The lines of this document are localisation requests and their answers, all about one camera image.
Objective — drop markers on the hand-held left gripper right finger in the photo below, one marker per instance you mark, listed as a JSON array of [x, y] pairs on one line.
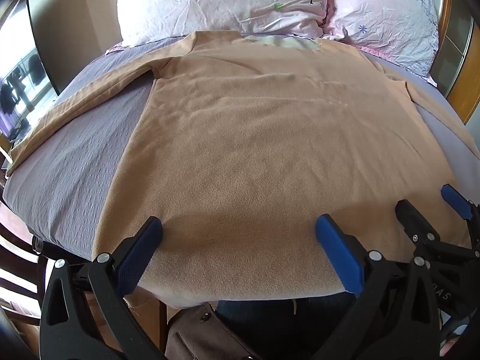
[[339, 257]]

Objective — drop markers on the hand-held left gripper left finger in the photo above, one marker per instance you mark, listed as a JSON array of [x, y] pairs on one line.
[[138, 257]]

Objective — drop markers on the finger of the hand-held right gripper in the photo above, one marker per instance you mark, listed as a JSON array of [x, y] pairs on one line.
[[455, 200], [412, 215]]

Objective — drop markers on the tan fleece sweater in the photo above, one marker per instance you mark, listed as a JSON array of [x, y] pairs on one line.
[[243, 150]]

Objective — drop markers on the brown bag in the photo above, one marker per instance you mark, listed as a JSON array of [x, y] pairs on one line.
[[202, 335]]

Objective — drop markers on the wooden headboard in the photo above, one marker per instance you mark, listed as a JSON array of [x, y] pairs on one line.
[[464, 93]]

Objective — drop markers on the bed with grey cover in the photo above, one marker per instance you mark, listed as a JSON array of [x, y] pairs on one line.
[[67, 165]]

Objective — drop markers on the wooden chair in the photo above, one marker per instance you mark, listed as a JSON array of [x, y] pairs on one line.
[[18, 281]]

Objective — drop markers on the pink floral pillow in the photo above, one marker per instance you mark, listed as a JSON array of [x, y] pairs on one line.
[[386, 18]]

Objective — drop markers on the window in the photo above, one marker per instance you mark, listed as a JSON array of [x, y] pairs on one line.
[[22, 82]]

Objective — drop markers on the white floral pillow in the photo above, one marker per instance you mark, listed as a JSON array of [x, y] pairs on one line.
[[210, 0]]

